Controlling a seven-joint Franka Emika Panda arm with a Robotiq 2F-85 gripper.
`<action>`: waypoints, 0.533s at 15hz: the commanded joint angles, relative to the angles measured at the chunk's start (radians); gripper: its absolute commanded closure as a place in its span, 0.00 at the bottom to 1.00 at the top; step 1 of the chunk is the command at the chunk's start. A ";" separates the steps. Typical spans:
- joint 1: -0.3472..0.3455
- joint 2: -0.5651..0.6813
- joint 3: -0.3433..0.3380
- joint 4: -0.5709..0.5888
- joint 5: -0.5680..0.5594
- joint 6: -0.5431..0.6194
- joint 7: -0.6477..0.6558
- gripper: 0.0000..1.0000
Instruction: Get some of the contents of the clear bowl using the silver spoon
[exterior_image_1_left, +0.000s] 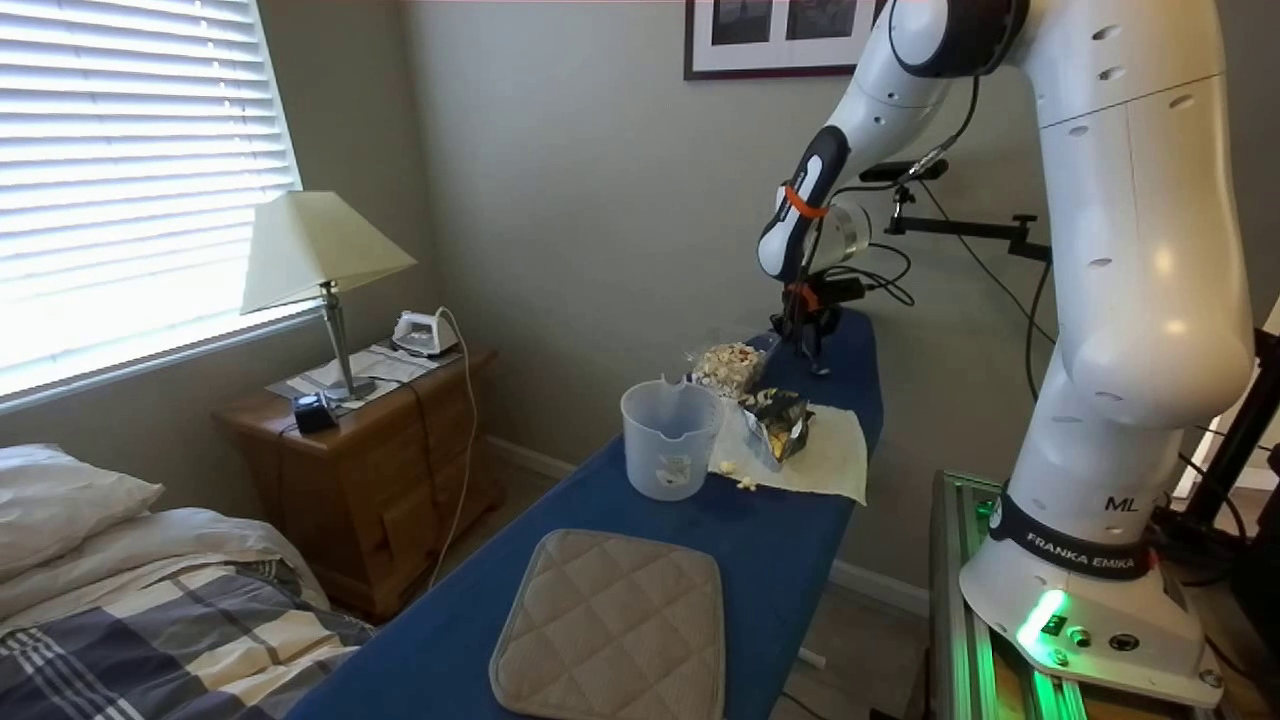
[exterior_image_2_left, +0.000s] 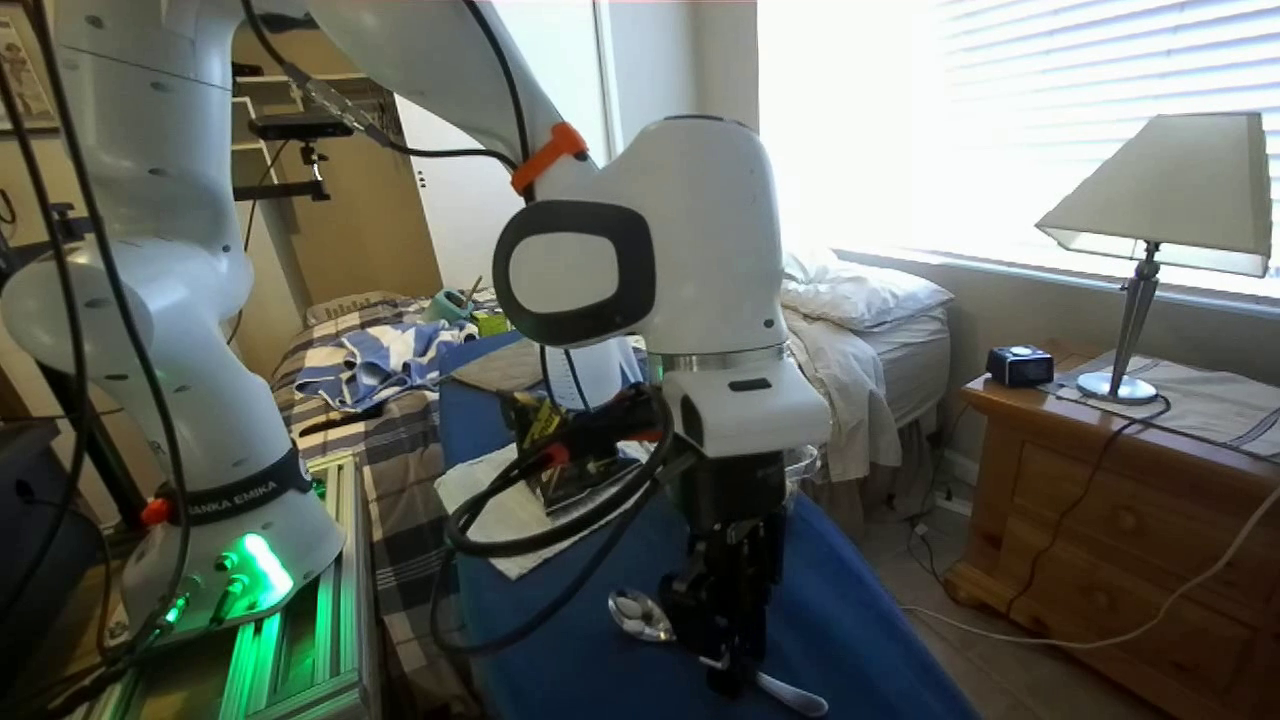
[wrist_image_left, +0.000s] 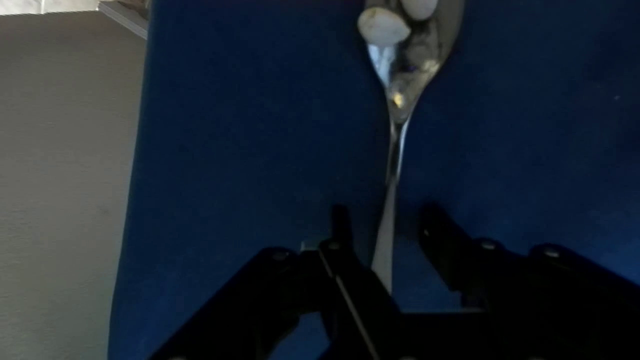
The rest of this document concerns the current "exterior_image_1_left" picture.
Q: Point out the white pillow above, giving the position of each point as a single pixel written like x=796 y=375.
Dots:
x=62 y=500

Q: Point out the black stereo camera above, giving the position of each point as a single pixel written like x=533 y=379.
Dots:
x=906 y=169

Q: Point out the gray quilted pot holder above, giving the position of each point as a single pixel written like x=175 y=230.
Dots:
x=604 y=627

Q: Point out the clear bowl with contents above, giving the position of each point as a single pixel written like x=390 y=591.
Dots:
x=728 y=365

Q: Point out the translucent plastic measuring cup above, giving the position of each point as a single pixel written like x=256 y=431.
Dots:
x=668 y=440

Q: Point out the black equipment stand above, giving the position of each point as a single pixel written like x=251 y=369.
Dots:
x=1235 y=505

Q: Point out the cream shade table lamp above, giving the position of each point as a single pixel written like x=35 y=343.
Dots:
x=320 y=240

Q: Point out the papers on nightstand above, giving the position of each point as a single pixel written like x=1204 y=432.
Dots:
x=383 y=365

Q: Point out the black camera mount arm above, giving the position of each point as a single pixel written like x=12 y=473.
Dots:
x=980 y=230

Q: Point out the white clothes iron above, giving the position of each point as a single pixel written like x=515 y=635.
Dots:
x=427 y=332

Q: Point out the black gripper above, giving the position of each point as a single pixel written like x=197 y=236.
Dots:
x=817 y=305

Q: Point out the blue ironing board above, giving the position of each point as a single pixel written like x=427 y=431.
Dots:
x=747 y=565

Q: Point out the crumpled shiny foil wrapper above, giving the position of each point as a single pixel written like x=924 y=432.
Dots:
x=777 y=423

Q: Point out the white window blinds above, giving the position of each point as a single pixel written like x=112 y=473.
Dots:
x=132 y=160

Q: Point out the white cloth towel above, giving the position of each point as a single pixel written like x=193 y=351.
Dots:
x=833 y=463

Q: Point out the wooden nightstand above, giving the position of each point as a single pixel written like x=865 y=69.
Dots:
x=361 y=495

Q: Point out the white bed sheet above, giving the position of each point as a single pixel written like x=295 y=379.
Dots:
x=163 y=542

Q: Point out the plaid duvet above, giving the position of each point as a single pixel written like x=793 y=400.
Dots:
x=163 y=652

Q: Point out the silver spoon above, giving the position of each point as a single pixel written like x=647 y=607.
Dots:
x=822 y=379

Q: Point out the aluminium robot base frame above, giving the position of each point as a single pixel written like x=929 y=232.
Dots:
x=980 y=667

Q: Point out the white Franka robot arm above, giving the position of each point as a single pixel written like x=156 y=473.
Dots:
x=1134 y=264

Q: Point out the dark framed wall picture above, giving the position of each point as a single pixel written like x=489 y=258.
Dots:
x=772 y=42

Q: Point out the small black clock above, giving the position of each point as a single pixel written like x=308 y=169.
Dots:
x=314 y=412

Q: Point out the black orange wrist camera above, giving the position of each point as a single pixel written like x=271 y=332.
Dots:
x=801 y=299

